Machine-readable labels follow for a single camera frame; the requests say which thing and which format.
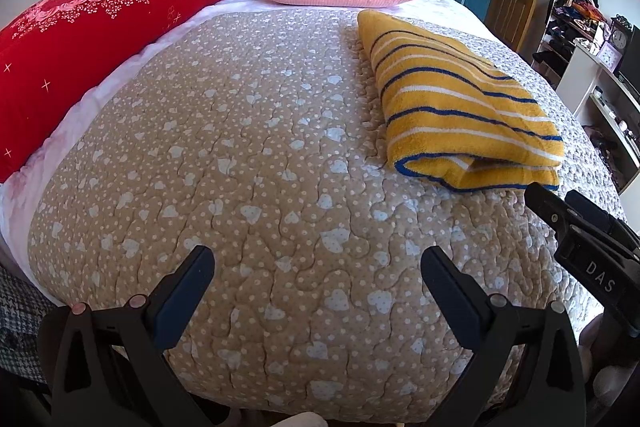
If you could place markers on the dark patterned bag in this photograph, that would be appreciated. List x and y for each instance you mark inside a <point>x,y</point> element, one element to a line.
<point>602,152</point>

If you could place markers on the white shelf desk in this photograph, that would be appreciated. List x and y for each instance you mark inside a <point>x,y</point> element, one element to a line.
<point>582,72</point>

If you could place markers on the black monitor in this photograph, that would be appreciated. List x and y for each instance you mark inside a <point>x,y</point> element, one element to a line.
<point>631,62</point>

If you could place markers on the yellow striped knit sweater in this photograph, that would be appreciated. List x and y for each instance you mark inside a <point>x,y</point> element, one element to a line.
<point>450,107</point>

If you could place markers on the pile of colourful clothes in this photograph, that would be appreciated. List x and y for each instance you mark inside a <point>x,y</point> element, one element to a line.
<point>580,7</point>

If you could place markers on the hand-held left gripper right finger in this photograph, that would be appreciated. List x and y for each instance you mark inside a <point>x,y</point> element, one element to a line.
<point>452,302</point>

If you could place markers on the checked grey cloth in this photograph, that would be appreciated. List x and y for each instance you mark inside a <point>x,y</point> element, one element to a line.
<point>20,322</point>

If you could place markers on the heart print quilted blanket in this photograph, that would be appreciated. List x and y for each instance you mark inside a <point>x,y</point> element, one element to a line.
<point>250,187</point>

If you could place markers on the black alarm clock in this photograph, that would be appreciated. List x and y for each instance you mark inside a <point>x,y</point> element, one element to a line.
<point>620,39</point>

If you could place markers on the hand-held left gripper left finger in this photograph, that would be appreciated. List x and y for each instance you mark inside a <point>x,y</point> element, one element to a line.
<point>185,302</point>

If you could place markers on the black shoe rack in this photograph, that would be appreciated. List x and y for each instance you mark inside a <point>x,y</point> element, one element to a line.
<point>555,47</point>

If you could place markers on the pink clock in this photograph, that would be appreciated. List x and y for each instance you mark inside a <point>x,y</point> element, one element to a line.
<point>610,56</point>

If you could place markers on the red floral pillow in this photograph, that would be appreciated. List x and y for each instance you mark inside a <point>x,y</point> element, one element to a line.
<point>75,47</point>

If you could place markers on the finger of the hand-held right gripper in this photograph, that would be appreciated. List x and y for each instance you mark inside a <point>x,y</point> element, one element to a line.
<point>592,214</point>
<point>550,209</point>

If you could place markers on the pale fluffy slipper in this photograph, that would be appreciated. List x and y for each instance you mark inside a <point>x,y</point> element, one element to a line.
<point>612,382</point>
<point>302,420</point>

